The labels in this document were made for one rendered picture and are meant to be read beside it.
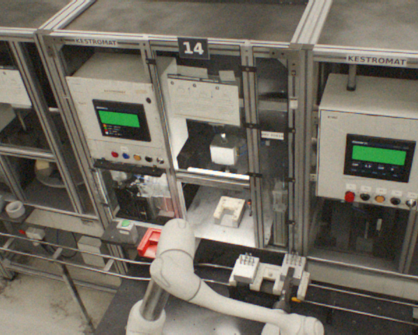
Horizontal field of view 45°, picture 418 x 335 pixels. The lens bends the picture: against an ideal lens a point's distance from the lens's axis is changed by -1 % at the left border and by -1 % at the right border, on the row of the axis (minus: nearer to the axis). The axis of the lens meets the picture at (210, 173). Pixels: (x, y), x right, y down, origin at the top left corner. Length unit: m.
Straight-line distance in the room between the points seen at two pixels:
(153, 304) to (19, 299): 1.87
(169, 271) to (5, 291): 2.37
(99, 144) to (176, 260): 0.85
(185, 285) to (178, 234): 0.20
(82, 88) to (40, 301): 1.97
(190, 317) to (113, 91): 1.20
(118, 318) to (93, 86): 1.20
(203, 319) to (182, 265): 0.82
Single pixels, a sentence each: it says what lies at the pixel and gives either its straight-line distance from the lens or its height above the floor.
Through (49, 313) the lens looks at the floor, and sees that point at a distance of 3.80.
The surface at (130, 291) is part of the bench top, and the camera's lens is 2.84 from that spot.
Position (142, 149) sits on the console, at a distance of 2.39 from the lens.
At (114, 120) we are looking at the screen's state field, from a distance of 2.32.
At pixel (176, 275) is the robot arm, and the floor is 1.45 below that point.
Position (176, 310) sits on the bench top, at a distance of 2.71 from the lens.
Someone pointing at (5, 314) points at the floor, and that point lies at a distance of 3.94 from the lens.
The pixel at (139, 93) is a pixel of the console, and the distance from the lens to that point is 2.19.
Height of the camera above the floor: 2.89
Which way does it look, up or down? 41 degrees down
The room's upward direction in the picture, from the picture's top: 8 degrees counter-clockwise
